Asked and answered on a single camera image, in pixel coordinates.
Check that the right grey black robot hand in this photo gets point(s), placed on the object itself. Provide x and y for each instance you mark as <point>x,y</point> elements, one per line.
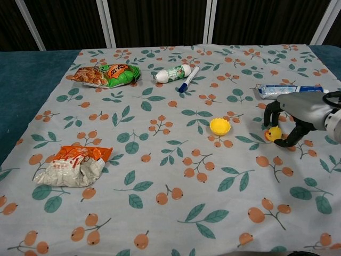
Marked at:
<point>301,106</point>

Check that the yellow rubber duck toy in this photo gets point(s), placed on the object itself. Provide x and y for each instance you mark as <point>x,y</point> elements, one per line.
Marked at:
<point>273,133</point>

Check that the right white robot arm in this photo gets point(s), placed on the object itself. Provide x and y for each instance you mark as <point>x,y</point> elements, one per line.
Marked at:
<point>334,122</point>

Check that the yellow cup mould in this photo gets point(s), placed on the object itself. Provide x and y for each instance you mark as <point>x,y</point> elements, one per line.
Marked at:
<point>220,127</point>

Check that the white blue toothpaste tube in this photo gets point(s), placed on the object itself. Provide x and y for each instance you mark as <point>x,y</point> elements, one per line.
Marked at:
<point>287,90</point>

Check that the white blue marker pen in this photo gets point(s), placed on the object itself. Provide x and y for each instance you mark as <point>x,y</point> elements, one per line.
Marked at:
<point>189,79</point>

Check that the white green plastic bottle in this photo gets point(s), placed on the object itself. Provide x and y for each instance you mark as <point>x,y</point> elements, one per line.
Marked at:
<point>171,73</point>

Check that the floral fruit print tablecloth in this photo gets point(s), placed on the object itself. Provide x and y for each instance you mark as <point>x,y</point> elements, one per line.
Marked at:
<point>170,173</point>

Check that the green orange snack bag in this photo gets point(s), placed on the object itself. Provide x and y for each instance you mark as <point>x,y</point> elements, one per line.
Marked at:
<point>106,75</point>

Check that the orange white snack bag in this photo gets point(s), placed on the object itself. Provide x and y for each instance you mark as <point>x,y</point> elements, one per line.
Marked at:
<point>72,166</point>

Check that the teal blue cloth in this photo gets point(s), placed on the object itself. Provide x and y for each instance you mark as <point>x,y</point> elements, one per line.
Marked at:
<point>24,90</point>

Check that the white metal frame post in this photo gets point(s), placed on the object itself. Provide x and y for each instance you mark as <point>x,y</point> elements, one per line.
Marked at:
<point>323,22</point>
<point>106,24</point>
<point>31,25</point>
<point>208,22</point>

